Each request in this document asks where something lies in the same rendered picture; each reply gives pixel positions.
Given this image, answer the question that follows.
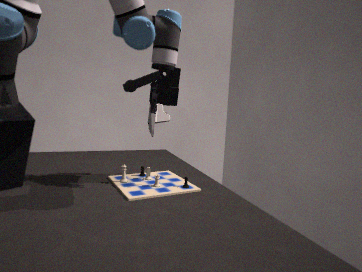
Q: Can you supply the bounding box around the blue and cream chessboard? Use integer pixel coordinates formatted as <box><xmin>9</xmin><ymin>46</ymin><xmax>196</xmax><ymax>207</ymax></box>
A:
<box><xmin>108</xmin><ymin>171</ymin><xmax>201</xmax><ymax>201</ymax></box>

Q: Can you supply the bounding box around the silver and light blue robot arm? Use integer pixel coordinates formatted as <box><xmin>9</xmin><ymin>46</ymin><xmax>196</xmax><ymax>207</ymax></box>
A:
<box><xmin>0</xmin><ymin>0</ymin><xmax>182</xmax><ymax>117</ymax></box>

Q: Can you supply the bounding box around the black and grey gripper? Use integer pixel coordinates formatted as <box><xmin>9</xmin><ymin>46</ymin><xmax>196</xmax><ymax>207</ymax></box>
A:
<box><xmin>148</xmin><ymin>63</ymin><xmax>181</xmax><ymax>137</ymax></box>

